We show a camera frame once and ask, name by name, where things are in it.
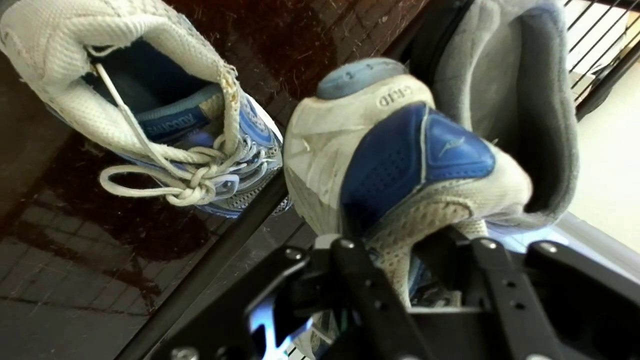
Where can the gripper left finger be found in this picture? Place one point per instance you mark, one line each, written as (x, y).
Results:
(367, 295)

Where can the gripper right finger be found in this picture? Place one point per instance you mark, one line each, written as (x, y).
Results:
(565, 300)

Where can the black metal shoe rack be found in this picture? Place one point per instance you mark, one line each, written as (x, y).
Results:
(225, 255)

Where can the white and blue sneaker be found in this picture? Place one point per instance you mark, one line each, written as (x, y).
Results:
(400, 160)
(60, 60)

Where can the grey felt slipper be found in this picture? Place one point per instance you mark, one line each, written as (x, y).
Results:
(500, 80)

